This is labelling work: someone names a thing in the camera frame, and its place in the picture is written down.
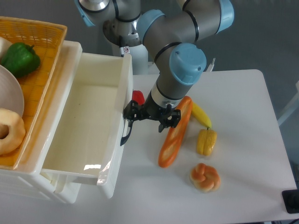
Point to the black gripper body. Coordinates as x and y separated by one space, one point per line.
168 116

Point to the white drawer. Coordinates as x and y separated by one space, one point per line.
86 148

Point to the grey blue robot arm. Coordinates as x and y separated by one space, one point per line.
169 41

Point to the white plastic drawer cabinet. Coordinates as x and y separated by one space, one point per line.
28 179

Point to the orange baguette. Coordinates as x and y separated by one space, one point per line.
174 138

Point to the red bell pepper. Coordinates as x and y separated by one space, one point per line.
138 97

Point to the yellow banana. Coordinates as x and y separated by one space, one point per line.
199 114

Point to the yellow bell pepper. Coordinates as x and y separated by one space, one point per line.
206 141

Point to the braided bread roll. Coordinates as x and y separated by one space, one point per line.
205 178

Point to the yellow woven basket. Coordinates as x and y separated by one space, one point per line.
47 39

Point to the beige bagel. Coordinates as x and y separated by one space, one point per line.
16 130

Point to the white plate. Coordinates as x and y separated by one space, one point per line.
11 95

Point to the green bell pepper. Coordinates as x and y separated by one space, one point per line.
20 59

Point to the black device at edge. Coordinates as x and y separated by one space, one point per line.
291 200

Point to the white object in basket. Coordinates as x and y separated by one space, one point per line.
4 46

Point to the white frame at right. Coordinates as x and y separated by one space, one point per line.
290 107

